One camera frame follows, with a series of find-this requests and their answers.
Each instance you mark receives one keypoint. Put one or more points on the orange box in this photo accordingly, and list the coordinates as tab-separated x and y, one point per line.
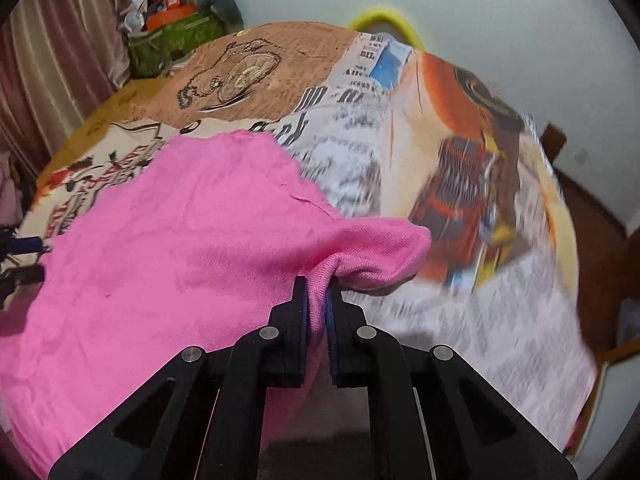
165	17

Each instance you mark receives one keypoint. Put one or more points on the brown wooden door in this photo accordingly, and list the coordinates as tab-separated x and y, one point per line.
608	265

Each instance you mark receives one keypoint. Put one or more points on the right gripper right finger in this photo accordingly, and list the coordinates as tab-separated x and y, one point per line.
432	416

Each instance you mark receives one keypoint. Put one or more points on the printed patchwork bedspread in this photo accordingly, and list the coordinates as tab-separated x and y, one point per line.
385	131

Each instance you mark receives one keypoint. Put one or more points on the green fabric storage bag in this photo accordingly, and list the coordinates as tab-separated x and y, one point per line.
153	53

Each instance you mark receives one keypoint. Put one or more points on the pink curtain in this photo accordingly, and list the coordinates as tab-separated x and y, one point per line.
60	59

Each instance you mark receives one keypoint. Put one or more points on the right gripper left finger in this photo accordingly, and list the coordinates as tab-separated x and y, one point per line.
200	415

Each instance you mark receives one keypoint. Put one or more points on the pink knit garment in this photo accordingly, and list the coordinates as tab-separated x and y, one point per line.
193	252

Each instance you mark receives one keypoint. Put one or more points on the yellow foam tube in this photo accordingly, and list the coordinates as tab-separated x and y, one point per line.
380	15

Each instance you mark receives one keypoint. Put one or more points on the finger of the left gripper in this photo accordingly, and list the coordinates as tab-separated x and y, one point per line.
12	245
22	275

